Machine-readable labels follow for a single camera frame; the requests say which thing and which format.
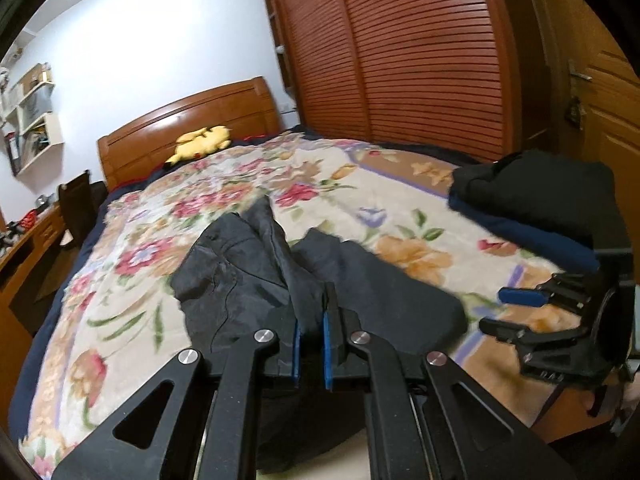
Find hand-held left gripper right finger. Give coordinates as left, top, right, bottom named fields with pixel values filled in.
left=322, top=282, right=581, bottom=480

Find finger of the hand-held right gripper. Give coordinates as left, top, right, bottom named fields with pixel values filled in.
left=479, top=317, right=588, bottom=363
left=499, top=272, right=601, bottom=317

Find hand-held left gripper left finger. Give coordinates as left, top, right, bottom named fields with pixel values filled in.
left=50, top=317, right=302, bottom=480

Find dark grey shorts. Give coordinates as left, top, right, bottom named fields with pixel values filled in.
left=170, top=195, right=468, bottom=476

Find navy folded garment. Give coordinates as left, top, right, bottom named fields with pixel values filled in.
left=447, top=195, right=601, bottom=273

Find black folded garment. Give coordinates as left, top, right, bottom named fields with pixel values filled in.
left=450, top=149, right=628, bottom=251

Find floral blanket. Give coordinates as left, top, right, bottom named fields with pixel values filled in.
left=20, top=132, right=601, bottom=466

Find wooden room door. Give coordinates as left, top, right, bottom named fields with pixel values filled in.
left=520, top=0, right=640, bottom=251

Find yellow plush toy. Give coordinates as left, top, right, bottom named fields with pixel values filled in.
left=166, top=126, right=232, bottom=166

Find wooden bed headboard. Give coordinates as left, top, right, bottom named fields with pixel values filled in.
left=96, top=76, right=281, bottom=191

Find dark wooden chair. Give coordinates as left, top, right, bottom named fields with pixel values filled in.
left=57, top=170, right=108, bottom=248

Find wooden louvered wardrobe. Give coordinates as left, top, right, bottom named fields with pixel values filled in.
left=260, top=0, right=526, bottom=161

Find wooden desk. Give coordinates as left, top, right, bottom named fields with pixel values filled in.
left=0, top=200, right=68, bottom=376

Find dark desk clutter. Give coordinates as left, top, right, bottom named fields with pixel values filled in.
left=0, top=220, right=23, bottom=256

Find white wall shelf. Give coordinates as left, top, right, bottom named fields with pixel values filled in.
left=0, top=62, right=66, bottom=177

